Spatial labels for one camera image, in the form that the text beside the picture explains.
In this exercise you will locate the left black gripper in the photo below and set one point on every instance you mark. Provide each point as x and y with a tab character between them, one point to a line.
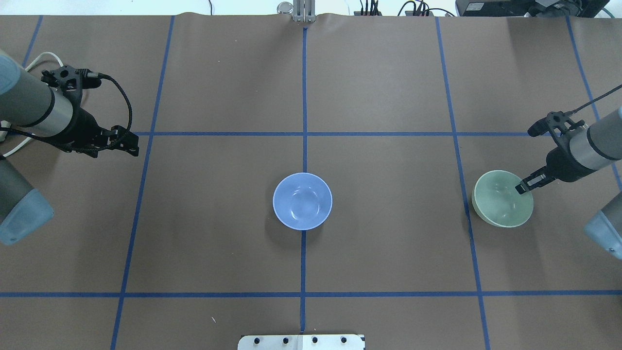
83	127

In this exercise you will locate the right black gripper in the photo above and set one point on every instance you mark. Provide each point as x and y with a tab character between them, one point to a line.
562	164

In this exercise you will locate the green bowl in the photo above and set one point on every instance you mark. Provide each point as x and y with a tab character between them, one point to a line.
497	202

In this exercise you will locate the blue bowl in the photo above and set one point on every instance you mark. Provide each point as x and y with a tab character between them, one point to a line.
302	201

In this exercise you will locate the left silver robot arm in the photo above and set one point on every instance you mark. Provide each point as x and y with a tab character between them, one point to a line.
43	102

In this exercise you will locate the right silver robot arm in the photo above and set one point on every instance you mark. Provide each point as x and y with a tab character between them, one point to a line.
582	150

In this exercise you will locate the black laptop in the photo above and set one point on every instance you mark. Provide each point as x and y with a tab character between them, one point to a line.
530	8

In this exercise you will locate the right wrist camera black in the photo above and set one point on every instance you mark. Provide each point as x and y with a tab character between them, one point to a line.
559	125

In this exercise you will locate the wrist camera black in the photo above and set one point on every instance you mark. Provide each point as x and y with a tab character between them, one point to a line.
71	82
559	125

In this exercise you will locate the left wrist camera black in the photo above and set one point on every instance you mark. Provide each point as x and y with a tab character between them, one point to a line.
71	82

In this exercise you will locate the aluminium frame post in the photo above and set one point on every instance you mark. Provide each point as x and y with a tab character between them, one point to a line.
304	11

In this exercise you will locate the white central pedestal column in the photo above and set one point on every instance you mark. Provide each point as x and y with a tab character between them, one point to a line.
303	342

